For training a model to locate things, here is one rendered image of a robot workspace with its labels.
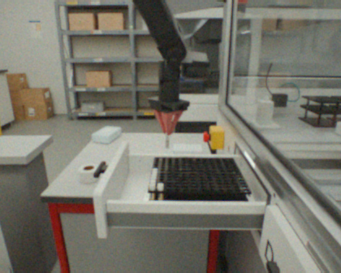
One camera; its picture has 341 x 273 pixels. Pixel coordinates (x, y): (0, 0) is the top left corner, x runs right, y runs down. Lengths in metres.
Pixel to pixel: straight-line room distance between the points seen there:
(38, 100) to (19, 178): 3.73
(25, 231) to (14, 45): 4.39
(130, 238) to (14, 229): 0.76
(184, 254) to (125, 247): 0.21
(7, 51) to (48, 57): 0.76
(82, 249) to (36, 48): 4.63
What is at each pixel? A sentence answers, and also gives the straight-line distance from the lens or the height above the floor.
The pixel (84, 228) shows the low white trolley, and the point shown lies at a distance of 0.91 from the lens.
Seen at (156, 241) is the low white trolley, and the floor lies 0.58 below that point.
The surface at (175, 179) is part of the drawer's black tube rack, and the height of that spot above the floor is 0.90.
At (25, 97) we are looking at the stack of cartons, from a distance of 5.07.
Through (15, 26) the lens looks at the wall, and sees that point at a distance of 5.47.
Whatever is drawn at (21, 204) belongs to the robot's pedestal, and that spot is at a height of 0.49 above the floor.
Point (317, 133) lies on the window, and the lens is 0.39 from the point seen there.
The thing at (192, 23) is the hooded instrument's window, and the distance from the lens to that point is 1.37.
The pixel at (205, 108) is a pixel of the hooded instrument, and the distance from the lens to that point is 1.38.
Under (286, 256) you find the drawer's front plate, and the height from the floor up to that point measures 0.90.
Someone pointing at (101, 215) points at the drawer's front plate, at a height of 0.88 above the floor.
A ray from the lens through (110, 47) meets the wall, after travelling 4.87.
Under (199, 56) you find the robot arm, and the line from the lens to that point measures 0.64.
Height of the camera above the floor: 1.18
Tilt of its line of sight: 18 degrees down
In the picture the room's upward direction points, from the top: straight up
